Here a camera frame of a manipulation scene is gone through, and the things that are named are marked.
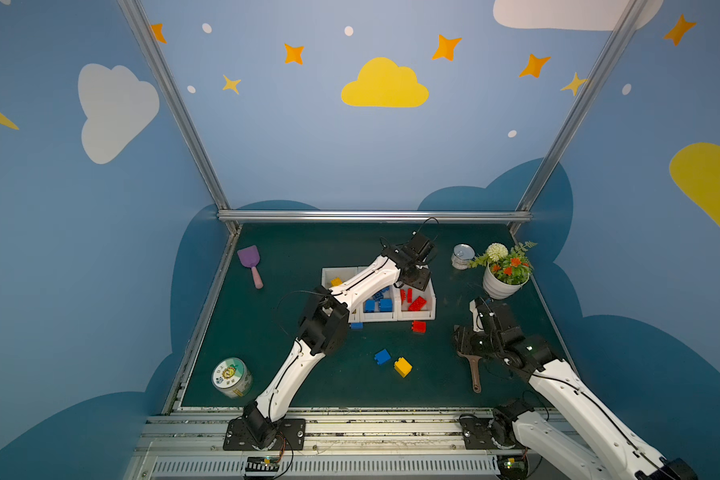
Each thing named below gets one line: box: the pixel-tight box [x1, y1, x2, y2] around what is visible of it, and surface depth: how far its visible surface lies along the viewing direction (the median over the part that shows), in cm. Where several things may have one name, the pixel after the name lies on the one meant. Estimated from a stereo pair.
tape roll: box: [212, 357, 253, 398], surface depth 78 cm
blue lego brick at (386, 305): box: [379, 298, 393, 312], surface depth 100 cm
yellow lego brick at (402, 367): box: [394, 357, 413, 378], surface depth 86 cm
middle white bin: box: [359, 283, 400, 323], surface depth 97 cm
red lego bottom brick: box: [408, 296, 427, 311], surface depth 100 cm
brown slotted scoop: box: [457, 351, 483, 394], surface depth 84 cm
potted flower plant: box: [469, 242, 537, 300], surface depth 95 cm
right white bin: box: [396, 278, 437, 321], surface depth 96 cm
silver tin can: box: [451, 243, 476, 270], surface depth 110 cm
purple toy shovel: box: [237, 245, 264, 289], surface depth 113 cm
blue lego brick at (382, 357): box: [374, 349, 391, 365], surface depth 88 cm
